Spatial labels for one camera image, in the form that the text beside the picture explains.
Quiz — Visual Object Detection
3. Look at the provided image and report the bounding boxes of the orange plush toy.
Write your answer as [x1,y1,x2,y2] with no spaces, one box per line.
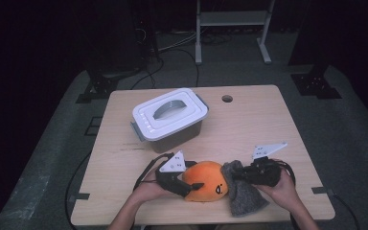
[181,160,229,203]

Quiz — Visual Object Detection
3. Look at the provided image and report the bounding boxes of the person's left hand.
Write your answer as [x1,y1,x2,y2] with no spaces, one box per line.
[132,171,175,206]

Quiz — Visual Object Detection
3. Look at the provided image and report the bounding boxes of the left hand-held gripper cable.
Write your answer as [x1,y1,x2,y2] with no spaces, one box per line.
[133,152,175,192]

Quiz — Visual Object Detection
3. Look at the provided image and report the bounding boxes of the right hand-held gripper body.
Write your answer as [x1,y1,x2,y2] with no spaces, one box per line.
[245,142,288,188]

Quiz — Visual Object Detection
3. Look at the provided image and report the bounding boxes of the black floor cable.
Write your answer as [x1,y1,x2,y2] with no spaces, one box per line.
[130,47,201,90]
[331,192,361,230]
[64,152,92,230]

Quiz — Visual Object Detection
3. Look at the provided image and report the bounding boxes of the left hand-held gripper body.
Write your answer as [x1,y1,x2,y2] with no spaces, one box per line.
[154,149,195,198]

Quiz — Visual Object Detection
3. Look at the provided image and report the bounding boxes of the black stand base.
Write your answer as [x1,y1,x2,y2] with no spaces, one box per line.
[76,76,120,104]
[290,65,343,100]

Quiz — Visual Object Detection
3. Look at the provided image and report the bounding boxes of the hand-held gripper cable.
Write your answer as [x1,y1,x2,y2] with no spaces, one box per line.
[274,158,297,187]
[133,152,175,192]

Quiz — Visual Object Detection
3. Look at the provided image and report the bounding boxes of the person's right hand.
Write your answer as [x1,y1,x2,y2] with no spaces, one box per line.
[255,176,301,213]

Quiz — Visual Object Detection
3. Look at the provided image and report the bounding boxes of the white floor cables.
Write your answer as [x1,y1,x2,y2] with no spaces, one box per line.
[157,31,199,53]

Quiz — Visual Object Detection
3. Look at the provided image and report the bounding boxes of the white metal stand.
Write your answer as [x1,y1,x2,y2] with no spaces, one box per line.
[195,0,276,65]

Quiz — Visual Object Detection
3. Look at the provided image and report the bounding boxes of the black table edge clip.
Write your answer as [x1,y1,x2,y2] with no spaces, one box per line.
[67,192,91,204]
[310,186,334,196]

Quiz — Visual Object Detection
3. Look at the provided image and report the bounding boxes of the grey fluffy cloth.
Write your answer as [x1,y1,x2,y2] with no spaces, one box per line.
[219,159,270,219]

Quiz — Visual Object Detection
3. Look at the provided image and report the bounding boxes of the right hand-held gripper cable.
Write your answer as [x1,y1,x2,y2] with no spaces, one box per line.
[274,158,297,187]

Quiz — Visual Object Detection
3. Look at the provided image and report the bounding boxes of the brown transparent storage box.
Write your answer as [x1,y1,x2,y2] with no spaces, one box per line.
[129,93,210,154]

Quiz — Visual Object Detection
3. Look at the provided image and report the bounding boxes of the white box lid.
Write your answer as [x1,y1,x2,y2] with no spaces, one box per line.
[131,87,210,142]

